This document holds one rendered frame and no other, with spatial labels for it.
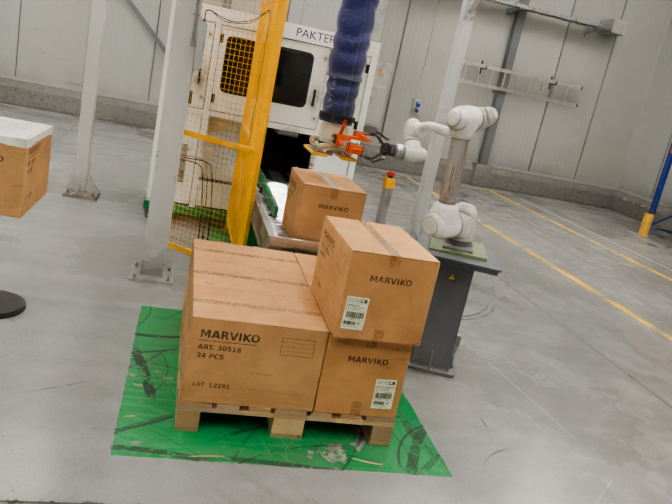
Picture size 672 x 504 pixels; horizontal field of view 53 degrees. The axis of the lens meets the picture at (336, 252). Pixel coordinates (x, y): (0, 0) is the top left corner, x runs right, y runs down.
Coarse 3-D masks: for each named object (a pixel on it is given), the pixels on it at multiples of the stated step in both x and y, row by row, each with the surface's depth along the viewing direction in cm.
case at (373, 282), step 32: (352, 224) 329; (384, 224) 345; (320, 256) 336; (352, 256) 282; (384, 256) 285; (416, 256) 293; (320, 288) 327; (352, 288) 287; (384, 288) 290; (416, 288) 293; (352, 320) 291; (384, 320) 294; (416, 320) 297
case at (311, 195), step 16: (304, 176) 438; (320, 176) 451; (336, 176) 466; (288, 192) 466; (304, 192) 413; (320, 192) 415; (336, 192) 417; (352, 192) 419; (288, 208) 457; (304, 208) 416; (320, 208) 418; (336, 208) 420; (352, 208) 422; (288, 224) 449; (304, 224) 419; (320, 224) 421
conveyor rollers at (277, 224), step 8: (272, 184) 616; (280, 184) 626; (288, 184) 629; (272, 192) 581; (280, 192) 583; (264, 200) 537; (280, 200) 556; (280, 208) 522; (272, 216) 494; (280, 216) 496; (272, 224) 468; (280, 224) 470; (280, 232) 452
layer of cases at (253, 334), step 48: (192, 288) 322; (240, 288) 328; (288, 288) 342; (192, 336) 286; (240, 336) 290; (288, 336) 294; (192, 384) 292; (240, 384) 297; (288, 384) 301; (336, 384) 306; (384, 384) 311
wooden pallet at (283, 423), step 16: (176, 400) 317; (176, 416) 295; (192, 416) 296; (272, 416) 304; (288, 416) 306; (304, 416) 307; (320, 416) 309; (336, 416) 313; (352, 416) 312; (368, 416) 314; (272, 432) 306; (288, 432) 308; (368, 432) 321; (384, 432) 318
